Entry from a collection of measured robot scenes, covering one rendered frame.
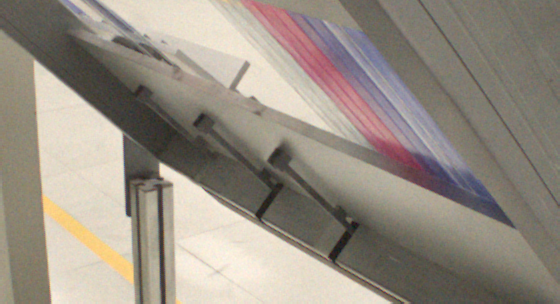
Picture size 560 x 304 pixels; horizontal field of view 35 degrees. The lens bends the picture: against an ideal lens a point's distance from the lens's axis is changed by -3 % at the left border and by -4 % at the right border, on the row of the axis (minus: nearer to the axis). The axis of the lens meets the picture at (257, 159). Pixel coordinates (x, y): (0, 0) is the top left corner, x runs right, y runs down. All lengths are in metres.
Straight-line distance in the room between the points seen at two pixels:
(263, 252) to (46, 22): 1.50
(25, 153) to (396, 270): 0.60
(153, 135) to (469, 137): 0.77
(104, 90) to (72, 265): 1.36
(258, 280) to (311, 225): 1.37
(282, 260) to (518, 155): 2.03
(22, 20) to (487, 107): 0.70
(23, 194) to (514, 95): 1.00
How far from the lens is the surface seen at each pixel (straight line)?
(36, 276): 1.30
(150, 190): 1.09
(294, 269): 2.28
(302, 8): 0.41
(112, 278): 2.25
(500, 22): 0.28
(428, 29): 0.25
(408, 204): 0.63
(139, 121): 1.02
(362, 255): 0.81
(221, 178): 0.96
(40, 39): 0.95
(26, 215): 1.25
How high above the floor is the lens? 1.06
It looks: 21 degrees down
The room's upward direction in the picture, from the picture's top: 1 degrees clockwise
